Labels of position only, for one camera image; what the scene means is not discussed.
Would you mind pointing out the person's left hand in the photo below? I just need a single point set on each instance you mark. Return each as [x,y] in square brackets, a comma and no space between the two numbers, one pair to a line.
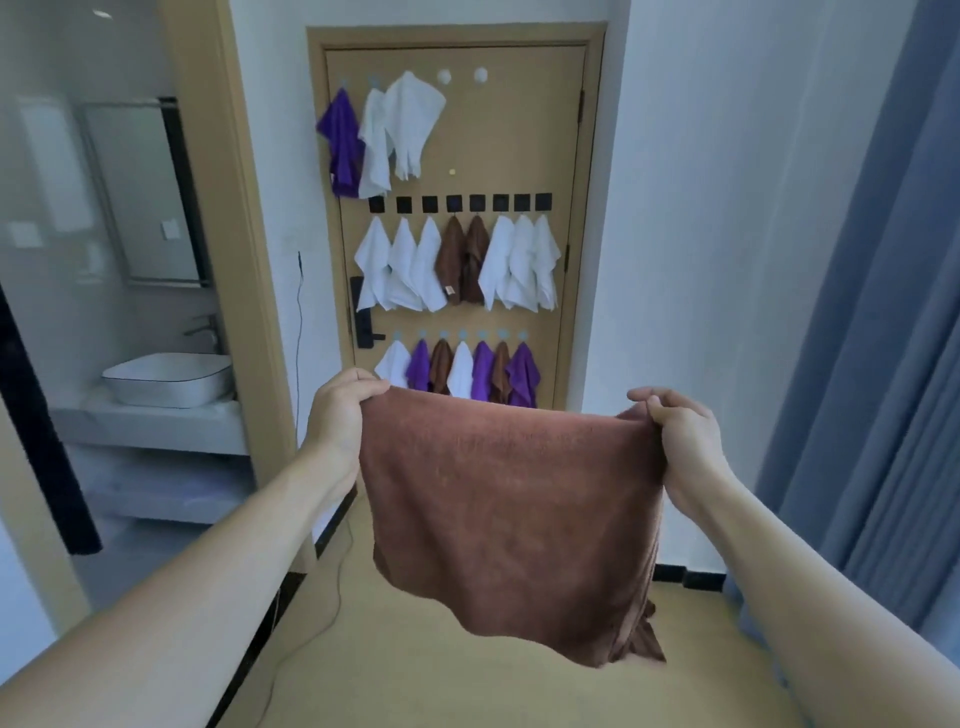
[334,427]

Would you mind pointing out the wide white hanging towel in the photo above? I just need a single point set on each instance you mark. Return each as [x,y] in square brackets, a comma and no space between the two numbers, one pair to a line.
[412,120]

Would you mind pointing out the purple hanging towel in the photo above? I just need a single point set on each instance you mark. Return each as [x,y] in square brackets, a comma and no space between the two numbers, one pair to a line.
[343,142]
[523,379]
[418,369]
[482,373]

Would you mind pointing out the row of black square hooks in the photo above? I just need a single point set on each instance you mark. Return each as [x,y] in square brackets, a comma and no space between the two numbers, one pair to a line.
[454,203]

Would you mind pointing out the black baseboard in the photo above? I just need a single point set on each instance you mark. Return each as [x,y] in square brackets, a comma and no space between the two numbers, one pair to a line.
[690,579]

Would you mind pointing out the metal faucet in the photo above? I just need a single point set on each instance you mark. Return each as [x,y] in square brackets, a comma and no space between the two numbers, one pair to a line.
[210,330]

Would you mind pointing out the brown hanging towel with tag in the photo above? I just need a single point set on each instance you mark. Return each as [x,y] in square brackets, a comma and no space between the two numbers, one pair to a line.
[451,259]

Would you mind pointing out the large brown towel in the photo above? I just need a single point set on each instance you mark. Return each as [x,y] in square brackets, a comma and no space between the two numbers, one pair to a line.
[510,517]

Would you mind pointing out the tan door frame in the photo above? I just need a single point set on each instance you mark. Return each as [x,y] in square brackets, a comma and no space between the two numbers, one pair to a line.
[594,150]

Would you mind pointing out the person's left forearm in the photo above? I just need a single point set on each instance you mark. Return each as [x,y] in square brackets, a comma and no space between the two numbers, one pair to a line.
[187,592]

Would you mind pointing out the grey stone vanity counter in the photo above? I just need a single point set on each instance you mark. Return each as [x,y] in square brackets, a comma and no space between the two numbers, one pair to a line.
[150,431]

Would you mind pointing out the blue grey curtain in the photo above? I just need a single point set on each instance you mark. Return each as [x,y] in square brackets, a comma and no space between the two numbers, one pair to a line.
[877,337]

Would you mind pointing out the black sliding door frame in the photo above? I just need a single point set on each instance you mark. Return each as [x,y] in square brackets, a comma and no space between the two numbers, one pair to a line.
[45,450]

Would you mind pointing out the black framed bathroom mirror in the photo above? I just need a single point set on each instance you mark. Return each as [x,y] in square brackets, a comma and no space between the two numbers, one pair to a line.
[146,195]

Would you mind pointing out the person's right forearm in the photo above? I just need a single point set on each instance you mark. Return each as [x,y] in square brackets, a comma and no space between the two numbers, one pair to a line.
[810,622]

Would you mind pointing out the tan bathroom doorway frame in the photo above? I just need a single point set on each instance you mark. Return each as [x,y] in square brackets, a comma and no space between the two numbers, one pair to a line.
[225,225]

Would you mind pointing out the tan wooden door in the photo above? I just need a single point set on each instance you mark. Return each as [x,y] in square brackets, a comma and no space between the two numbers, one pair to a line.
[510,150]

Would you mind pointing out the person's right thumb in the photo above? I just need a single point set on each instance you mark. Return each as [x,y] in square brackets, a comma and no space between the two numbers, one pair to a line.
[655,414]

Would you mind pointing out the person's right hand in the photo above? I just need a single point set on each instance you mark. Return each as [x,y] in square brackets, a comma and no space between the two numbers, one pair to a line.
[694,457]

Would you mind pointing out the person's left thumb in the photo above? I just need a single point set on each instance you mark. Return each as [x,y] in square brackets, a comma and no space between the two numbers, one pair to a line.
[373,394]

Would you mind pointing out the white wash basin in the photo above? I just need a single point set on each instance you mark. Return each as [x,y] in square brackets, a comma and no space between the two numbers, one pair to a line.
[169,379]

